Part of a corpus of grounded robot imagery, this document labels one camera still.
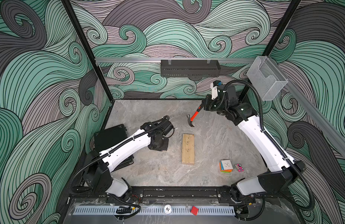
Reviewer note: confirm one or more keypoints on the aluminium rail wall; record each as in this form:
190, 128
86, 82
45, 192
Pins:
158, 60
301, 88

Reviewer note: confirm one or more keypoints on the white slotted cable duct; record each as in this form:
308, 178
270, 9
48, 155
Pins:
157, 210

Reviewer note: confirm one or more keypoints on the white round knob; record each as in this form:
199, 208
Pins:
167, 209

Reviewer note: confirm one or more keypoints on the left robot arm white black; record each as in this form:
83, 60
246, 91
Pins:
99, 165

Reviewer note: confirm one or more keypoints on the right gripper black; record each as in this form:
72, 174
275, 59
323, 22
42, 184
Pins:
208, 101

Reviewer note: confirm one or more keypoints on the colourful puzzle cube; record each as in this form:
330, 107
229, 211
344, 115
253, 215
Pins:
226, 166

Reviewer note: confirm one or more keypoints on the aluminium rail back wall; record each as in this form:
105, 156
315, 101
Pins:
158, 60

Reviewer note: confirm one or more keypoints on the aluminium rail right wall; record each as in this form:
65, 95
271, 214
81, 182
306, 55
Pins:
301, 88

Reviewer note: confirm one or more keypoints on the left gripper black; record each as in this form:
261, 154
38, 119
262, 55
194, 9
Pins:
164, 148

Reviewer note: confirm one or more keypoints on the small pink toy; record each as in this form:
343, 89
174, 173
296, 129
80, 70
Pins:
239, 167

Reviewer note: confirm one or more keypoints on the clear plastic wall bin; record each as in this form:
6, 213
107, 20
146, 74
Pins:
267, 77

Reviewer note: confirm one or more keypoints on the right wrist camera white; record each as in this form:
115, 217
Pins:
214, 88

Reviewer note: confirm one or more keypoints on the black case on table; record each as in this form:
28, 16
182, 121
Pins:
109, 137

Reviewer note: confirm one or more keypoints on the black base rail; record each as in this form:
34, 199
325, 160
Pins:
148, 195

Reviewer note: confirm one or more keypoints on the small red cube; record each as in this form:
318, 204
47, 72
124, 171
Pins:
194, 210

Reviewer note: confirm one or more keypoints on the wooden block with nails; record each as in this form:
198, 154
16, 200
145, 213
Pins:
188, 155

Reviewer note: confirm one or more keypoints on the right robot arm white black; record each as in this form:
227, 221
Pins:
283, 169

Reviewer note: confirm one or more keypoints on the black perforated wall shelf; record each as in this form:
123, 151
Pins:
190, 68

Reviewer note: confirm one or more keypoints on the claw hammer red black handle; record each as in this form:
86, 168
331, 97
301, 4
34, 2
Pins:
190, 118

